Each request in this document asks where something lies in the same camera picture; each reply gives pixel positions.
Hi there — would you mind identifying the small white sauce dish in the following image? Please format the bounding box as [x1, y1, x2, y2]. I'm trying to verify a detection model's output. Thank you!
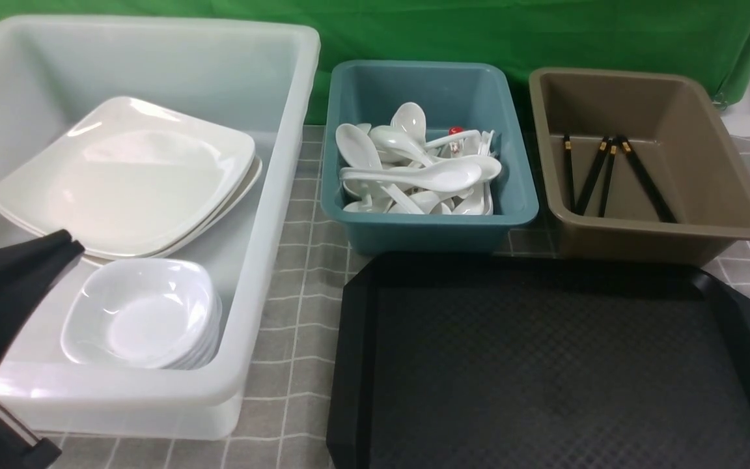
[60, 259, 219, 370]

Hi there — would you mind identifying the teal plastic bin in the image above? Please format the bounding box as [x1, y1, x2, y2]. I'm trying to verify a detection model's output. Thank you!
[320, 60, 540, 256]

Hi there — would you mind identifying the black chopstick gold band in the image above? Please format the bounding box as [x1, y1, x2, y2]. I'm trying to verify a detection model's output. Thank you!
[598, 140, 617, 218]

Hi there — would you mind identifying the black serving tray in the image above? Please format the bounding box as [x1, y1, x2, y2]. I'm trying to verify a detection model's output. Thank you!
[326, 252, 750, 468]

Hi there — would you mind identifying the large translucent white bin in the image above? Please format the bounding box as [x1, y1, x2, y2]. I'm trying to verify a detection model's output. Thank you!
[0, 15, 320, 440]

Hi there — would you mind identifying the green backdrop cloth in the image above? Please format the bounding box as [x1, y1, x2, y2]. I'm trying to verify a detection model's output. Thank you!
[0, 1, 750, 124]

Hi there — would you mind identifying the top white plate in bin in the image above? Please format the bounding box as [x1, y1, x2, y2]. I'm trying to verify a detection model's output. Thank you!
[0, 156, 263, 265]

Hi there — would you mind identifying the large white square plate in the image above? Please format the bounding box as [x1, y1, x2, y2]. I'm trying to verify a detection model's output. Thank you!
[0, 97, 258, 257]

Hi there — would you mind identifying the white spoon long handle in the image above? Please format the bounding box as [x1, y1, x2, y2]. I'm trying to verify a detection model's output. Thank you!
[368, 126, 434, 167]

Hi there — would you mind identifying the white plate in bin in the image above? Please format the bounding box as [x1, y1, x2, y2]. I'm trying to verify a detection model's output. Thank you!
[0, 156, 263, 265]
[79, 156, 264, 268]

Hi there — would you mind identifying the white spoon upright bowl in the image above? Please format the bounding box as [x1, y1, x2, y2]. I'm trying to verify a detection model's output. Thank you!
[391, 102, 426, 146]

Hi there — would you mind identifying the black chopstick in brown bin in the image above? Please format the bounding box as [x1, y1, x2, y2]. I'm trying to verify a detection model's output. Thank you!
[574, 137, 613, 216]

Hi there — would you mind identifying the stack of small white bowls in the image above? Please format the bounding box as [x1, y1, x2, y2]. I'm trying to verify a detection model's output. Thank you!
[160, 294, 221, 370]

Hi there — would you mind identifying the grey checked tablecloth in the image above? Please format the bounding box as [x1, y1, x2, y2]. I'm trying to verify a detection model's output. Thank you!
[50, 126, 750, 468]

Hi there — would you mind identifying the brown plastic bin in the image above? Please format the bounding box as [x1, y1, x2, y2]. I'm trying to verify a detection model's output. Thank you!
[529, 68, 750, 266]

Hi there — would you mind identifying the white soup spoon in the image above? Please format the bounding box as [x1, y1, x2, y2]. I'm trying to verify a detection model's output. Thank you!
[339, 160, 482, 193]

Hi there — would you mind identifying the white spoon upper left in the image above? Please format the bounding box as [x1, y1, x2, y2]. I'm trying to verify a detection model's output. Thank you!
[335, 124, 383, 170]

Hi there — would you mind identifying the lower white plate in bin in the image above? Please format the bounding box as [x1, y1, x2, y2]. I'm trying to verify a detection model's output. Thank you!
[79, 156, 264, 268]

